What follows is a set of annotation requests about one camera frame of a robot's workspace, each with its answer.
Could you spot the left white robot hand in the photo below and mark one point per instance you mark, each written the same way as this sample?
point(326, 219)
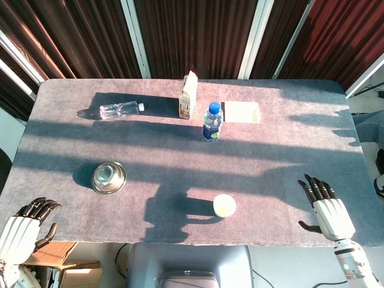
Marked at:
point(18, 237)

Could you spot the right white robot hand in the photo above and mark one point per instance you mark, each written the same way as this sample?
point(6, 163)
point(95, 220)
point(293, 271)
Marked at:
point(333, 217)

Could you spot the white paper cup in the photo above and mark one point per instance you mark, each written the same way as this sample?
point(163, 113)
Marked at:
point(224, 205)

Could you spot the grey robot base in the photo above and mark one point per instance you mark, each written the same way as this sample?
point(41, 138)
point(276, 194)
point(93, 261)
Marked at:
point(189, 261)

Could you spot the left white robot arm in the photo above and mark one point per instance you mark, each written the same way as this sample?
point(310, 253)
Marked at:
point(10, 274)

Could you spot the brown cardboard box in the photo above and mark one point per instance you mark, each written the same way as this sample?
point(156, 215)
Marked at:
point(57, 255)

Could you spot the black and white shoe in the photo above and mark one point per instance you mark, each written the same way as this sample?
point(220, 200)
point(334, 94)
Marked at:
point(380, 174)

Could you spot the blue grey fabric seat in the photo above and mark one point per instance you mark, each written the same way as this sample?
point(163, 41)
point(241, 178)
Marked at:
point(370, 126)

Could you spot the stainless steel bowl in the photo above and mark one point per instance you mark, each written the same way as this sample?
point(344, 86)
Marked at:
point(108, 177)

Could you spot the cream shallow paper box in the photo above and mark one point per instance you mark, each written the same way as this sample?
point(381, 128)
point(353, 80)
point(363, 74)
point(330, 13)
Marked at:
point(240, 112)

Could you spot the blue cap drink bottle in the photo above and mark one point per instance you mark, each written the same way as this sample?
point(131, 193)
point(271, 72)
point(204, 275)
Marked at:
point(212, 126)

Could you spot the clear empty plastic bottle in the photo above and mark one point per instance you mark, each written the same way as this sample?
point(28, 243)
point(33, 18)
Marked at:
point(118, 110)

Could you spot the grey felt table cloth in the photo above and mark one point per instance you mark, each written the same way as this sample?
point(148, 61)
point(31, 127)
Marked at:
point(180, 156)

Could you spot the reddish brown curtain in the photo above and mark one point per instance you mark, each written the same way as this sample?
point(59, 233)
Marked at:
point(336, 39)

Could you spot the dark brown curtain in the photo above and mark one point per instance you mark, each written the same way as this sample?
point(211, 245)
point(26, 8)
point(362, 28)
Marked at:
point(279, 39)
point(75, 39)
point(195, 36)

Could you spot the beige milk carton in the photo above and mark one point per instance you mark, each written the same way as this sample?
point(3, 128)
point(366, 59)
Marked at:
point(186, 102)

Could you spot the white window frame post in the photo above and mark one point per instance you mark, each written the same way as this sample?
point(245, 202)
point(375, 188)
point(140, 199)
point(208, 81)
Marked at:
point(135, 39)
point(364, 78)
point(21, 66)
point(292, 39)
point(255, 39)

